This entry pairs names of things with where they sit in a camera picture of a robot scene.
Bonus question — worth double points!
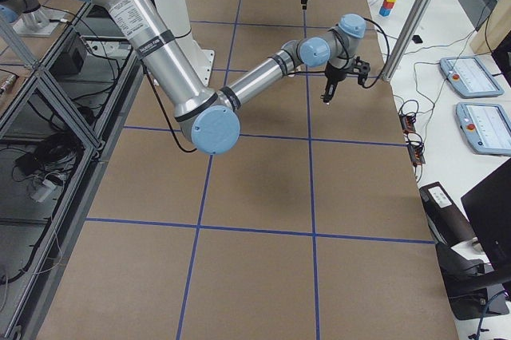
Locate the teach pendant tablet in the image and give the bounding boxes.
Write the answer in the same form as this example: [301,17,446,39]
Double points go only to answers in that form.
[455,102,510,156]
[439,56,504,98]

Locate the small black object on table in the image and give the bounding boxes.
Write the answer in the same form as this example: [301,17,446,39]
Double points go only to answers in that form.
[412,34,423,44]

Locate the aluminium frame post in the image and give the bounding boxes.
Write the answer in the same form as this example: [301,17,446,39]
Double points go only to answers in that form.
[382,0,431,82]

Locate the wooden board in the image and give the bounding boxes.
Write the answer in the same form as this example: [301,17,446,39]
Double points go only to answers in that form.
[469,0,510,54]

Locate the black box with label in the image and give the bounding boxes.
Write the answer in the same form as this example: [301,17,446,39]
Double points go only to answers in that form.
[419,182,476,247]

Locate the blue block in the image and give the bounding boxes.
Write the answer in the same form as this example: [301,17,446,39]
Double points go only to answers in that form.
[378,6,391,17]

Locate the upper orange electronics board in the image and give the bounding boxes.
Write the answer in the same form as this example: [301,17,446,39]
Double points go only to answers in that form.
[399,114,416,133]

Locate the red block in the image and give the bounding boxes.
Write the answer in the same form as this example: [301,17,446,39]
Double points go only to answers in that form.
[382,0,394,10]

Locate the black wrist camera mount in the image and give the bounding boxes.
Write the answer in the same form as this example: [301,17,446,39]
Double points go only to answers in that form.
[352,57,370,86]

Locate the black monitor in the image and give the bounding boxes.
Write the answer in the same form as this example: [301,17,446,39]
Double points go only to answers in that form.
[461,160,510,267]

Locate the black monitor stand base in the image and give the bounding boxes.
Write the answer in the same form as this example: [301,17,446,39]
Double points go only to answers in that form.
[435,243,510,321]

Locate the lower orange electronics board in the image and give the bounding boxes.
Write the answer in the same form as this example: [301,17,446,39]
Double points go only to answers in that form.
[407,142,426,167]

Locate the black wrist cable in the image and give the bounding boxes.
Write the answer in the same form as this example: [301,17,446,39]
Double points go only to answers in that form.
[285,16,392,89]

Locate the upper teach pendant tablet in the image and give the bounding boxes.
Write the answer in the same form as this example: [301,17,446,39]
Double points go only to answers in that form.
[439,56,504,98]

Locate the orange electronics board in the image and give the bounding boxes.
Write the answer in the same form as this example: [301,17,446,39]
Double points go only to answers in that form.
[407,142,426,167]
[399,114,416,133]

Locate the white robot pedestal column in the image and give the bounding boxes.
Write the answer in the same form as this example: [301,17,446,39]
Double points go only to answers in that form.
[154,0,215,86]

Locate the lower teach pendant tablet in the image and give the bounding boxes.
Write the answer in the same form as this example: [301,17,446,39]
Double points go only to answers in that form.
[455,102,510,156]

